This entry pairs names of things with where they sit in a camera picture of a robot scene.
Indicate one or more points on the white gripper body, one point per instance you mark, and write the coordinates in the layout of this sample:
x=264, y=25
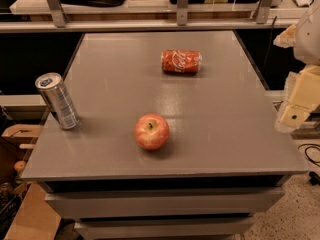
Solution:
x=309, y=37

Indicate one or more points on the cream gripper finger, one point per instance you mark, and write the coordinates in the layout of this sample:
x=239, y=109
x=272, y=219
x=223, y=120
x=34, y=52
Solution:
x=289, y=118
x=286, y=38

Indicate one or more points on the red coke can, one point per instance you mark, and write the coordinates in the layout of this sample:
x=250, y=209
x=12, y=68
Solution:
x=181, y=61

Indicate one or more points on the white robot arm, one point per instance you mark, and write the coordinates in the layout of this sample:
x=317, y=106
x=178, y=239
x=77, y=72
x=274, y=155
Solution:
x=307, y=45

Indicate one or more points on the red apple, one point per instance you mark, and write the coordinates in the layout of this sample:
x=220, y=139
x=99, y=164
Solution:
x=151, y=132

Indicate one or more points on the silver energy drink can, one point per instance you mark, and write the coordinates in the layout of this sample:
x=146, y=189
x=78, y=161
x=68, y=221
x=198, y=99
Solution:
x=55, y=94

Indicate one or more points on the grey lower drawer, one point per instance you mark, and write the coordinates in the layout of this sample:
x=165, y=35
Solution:
x=169, y=228

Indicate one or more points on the grey drawer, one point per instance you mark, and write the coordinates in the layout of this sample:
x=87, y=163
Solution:
x=117, y=204
x=169, y=228

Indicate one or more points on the grey upper drawer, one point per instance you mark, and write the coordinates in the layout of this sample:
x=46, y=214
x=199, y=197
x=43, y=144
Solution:
x=117, y=204

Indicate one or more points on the brown cardboard box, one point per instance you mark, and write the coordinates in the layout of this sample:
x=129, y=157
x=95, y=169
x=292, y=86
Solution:
x=35, y=219

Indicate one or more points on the grey metal bracket right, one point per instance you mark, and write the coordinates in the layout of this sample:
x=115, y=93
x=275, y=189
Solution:
x=262, y=11

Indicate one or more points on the grey metal bracket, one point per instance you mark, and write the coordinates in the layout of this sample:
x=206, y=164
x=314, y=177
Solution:
x=57, y=13
x=182, y=12
x=262, y=11

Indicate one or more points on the grey metal bracket middle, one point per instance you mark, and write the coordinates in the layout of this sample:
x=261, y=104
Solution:
x=182, y=12

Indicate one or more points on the grey metal bracket left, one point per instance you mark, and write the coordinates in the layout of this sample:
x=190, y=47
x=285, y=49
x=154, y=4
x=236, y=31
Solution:
x=57, y=13

